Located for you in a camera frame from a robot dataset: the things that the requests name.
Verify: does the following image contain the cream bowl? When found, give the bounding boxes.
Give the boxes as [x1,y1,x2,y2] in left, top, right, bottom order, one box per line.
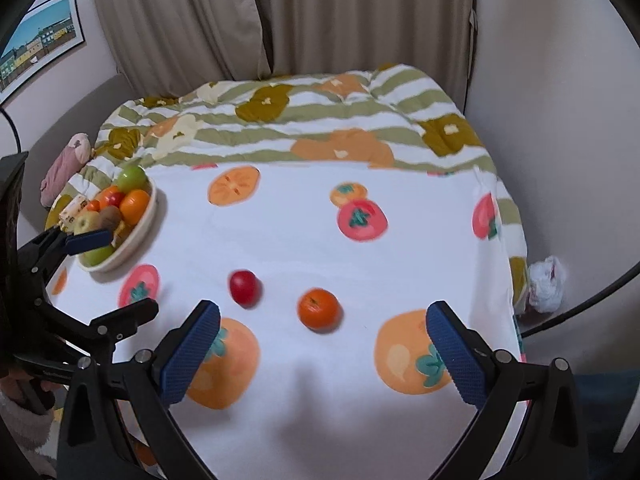
[75,180,160,274]

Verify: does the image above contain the pink plush toy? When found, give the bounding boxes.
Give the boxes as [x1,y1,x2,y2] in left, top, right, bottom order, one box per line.
[40,132,93,206]

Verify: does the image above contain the white printed carton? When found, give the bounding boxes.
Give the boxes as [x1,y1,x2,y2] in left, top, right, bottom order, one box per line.
[59,195,90,231]

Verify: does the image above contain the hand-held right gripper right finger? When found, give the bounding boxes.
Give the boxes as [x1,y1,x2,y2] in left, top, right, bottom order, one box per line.
[426,301,590,480]

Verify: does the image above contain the black curved tube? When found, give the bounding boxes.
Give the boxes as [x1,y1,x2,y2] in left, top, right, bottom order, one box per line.
[517,260,640,338]

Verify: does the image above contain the black cable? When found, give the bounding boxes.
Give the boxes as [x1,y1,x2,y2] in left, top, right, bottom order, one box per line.
[0,107,23,156]

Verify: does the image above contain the small yellow-green apple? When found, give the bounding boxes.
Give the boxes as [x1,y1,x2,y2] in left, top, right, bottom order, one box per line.
[74,211,103,235]

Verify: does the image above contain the wall poster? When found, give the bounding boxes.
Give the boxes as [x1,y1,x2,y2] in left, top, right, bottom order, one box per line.
[0,0,86,106]

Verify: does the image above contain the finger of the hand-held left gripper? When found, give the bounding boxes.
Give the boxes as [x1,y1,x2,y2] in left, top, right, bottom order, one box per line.
[37,298,160,367]
[17,227,113,286]

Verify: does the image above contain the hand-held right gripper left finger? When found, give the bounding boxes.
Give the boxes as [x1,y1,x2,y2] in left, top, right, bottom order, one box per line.
[56,300,222,480]

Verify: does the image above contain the beige curtain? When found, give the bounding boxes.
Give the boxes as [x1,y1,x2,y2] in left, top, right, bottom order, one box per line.
[87,0,476,93]

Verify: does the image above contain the white plastic bag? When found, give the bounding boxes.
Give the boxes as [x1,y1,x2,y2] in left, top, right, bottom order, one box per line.
[527,255,568,313]

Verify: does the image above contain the green striped flower quilt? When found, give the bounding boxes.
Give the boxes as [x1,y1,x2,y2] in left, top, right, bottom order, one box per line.
[45,63,531,311]

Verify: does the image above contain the person's left forearm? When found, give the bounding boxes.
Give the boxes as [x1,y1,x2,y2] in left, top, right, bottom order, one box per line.
[0,395,63,476]

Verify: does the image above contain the green apple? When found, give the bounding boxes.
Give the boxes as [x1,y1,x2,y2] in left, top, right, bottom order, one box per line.
[82,245,117,267]
[116,165,149,193]

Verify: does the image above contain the white furniture leg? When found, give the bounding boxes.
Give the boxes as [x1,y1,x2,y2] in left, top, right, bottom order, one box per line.
[612,385,640,453]

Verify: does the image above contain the white fruit-print cloth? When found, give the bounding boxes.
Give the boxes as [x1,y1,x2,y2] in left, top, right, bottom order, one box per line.
[47,162,526,480]

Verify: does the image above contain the person's left hand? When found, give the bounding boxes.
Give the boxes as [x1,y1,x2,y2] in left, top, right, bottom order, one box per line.
[0,367,56,413]

